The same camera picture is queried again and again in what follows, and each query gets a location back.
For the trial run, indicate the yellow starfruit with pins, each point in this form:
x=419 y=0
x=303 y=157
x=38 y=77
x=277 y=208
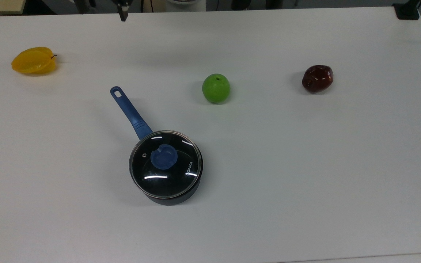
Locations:
x=33 y=61

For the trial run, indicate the glass lid with blue knob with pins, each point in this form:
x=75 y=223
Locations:
x=163 y=157

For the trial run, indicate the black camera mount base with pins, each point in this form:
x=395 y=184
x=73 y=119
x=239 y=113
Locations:
x=407 y=11

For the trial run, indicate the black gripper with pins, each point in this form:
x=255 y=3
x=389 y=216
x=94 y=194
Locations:
x=122 y=2

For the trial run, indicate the dark red apple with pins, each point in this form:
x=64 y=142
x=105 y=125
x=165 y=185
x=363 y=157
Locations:
x=317 y=78

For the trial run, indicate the green apple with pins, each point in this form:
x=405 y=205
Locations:
x=216 y=88

